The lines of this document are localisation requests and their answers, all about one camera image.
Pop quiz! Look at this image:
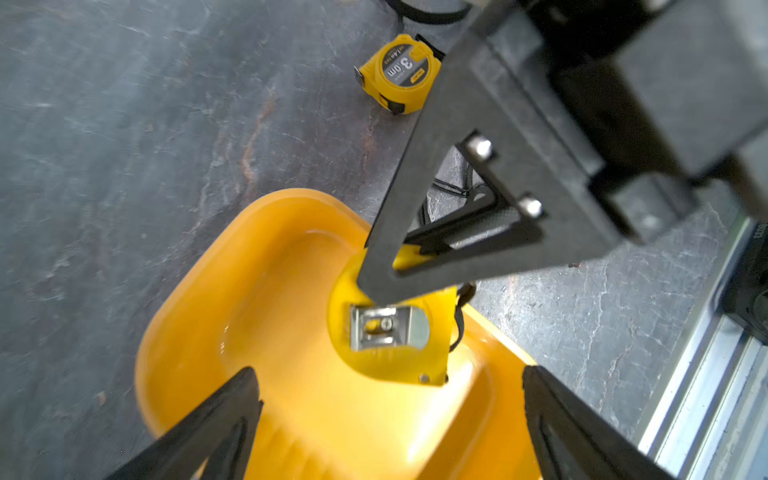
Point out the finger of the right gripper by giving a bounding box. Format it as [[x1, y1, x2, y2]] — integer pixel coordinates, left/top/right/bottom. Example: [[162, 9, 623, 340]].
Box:
[[357, 31, 620, 304], [404, 184, 519, 255]]

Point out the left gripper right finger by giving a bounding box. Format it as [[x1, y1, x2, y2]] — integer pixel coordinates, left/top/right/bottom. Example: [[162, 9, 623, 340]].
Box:
[[522, 366, 671, 479]]

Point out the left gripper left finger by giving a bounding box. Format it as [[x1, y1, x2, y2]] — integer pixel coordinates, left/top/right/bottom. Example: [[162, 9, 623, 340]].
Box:
[[108, 367, 263, 479]]

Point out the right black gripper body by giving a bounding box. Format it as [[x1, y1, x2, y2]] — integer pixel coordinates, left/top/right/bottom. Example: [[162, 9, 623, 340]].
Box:
[[467, 1, 767, 244]]

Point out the yellow tape measure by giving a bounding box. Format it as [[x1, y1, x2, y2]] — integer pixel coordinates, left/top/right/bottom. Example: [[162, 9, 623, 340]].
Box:
[[327, 250, 476, 386], [354, 1, 472, 116]]

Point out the yellow storage tray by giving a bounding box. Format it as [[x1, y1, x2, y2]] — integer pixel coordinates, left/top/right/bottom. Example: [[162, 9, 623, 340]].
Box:
[[135, 188, 540, 479]]

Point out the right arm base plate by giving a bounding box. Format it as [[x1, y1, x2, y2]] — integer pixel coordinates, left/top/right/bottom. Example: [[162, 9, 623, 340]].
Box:
[[722, 222, 767, 345]]

